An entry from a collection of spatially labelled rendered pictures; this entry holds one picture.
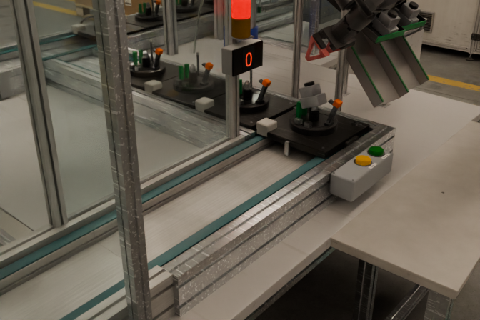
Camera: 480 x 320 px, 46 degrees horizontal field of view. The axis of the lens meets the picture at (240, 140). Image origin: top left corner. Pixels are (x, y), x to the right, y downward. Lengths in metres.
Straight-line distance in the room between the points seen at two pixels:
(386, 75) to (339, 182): 0.56
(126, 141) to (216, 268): 0.44
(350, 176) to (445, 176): 0.37
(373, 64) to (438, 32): 3.94
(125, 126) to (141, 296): 0.31
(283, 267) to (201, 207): 0.25
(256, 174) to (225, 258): 0.38
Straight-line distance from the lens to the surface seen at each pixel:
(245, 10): 1.46
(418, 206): 1.56
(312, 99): 1.62
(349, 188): 1.44
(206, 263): 1.16
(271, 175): 1.52
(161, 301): 1.13
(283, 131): 1.63
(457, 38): 5.75
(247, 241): 1.25
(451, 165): 1.80
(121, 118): 0.82
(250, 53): 1.50
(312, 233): 1.40
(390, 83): 1.89
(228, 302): 1.20
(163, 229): 1.32
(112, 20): 0.78
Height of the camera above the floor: 1.67
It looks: 26 degrees down
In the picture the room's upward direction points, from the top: straight up
